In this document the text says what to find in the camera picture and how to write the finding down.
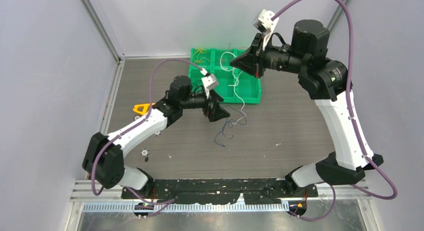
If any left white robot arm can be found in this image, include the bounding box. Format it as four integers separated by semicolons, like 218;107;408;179
82;73;230;198

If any white wire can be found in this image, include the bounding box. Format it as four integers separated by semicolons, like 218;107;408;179
219;51;248;126

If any green six-compartment bin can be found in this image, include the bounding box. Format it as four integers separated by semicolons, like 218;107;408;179
190;47;262;105

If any right aluminium corner post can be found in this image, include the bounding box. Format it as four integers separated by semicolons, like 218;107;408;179
311;0;357;60

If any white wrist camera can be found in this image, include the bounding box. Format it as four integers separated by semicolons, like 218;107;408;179
201;73;219;99
253;9;279;51

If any poker chip lower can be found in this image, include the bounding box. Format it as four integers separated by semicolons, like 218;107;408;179
140;149;150;157

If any aluminium corner post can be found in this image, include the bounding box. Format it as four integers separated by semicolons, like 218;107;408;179
311;0;357;60
80;0;124;64

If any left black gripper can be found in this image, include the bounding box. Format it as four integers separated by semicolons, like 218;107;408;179
180;88;230;122

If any slotted white cable duct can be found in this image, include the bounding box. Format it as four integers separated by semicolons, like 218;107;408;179
82;201;289;213

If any yellow triangular plastic piece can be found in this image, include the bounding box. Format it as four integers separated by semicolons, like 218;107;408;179
132;103;155;116

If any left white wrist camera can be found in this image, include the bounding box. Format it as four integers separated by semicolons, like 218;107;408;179
201;73;219;99

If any left aluminium corner post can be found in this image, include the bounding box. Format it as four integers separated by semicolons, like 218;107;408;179
80;0;124;64

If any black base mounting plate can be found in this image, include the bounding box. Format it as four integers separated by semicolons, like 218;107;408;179
121;178;318;205

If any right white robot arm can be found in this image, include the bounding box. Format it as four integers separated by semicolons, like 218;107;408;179
230;19;384;196

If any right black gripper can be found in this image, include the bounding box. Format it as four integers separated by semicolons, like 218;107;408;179
229;32;308;79

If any yellow wire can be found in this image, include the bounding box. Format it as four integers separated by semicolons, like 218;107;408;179
192;47;211;64

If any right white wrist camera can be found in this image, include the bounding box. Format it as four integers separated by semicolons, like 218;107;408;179
253;9;279;51

